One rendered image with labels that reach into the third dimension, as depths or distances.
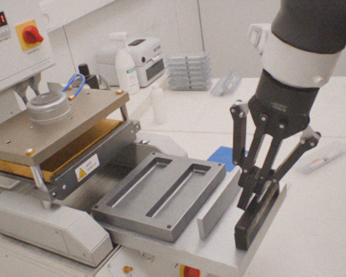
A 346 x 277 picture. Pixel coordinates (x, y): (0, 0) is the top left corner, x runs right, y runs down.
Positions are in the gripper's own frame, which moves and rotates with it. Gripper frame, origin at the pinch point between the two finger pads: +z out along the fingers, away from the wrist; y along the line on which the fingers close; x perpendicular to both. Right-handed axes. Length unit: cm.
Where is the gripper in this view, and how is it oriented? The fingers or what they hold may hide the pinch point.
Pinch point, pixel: (249, 188)
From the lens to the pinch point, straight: 67.2
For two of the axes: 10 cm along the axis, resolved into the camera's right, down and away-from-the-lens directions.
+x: 4.8, -4.8, 7.4
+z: -1.6, 7.8, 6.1
